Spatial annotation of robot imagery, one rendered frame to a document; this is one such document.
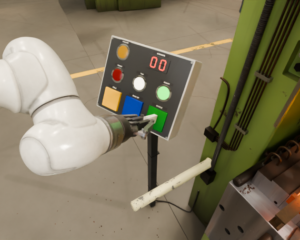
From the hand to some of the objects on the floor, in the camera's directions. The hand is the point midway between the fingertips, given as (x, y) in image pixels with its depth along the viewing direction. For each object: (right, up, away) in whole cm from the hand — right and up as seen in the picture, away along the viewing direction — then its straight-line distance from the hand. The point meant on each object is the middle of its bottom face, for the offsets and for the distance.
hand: (150, 120), depth 72 cm
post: (+1, -61, +85) cm, 104 cm away
